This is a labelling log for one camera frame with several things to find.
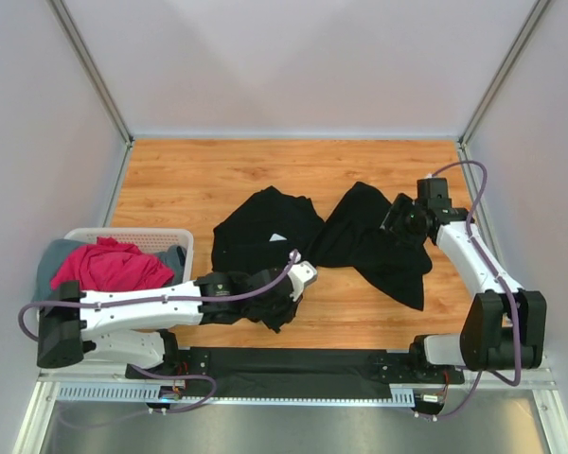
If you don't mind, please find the black t-shirt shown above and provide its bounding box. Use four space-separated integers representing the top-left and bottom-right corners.
211 182 433 310

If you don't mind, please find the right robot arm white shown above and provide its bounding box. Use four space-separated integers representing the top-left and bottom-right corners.
382 193 547 382

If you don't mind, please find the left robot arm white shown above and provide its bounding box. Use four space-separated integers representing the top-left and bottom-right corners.
37 262 317 379

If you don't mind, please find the black base mat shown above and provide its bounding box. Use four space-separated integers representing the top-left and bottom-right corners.
179 345 466 399

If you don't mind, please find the white plastic laundry basket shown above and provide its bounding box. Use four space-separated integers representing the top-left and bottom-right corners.
64 227 194 282

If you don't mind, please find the pink t-shirt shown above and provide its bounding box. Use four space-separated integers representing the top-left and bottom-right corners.
50 237 175 292

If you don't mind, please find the grey t-shirt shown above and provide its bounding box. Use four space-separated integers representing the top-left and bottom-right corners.
31 238 85 302

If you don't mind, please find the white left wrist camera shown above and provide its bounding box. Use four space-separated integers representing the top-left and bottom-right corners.
287 261 318 302

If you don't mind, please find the aluminium frame post right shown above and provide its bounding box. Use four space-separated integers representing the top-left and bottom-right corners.
457 0 553 148

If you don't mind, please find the aluminium frame post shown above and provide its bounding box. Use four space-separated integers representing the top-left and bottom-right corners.
47 0 133 146
457 0 553 148

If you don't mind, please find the slotted cable duct rail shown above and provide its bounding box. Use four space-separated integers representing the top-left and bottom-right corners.
56 383 417 407

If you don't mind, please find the aluminium frame post left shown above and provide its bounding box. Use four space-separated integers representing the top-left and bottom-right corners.
47 0 133 146

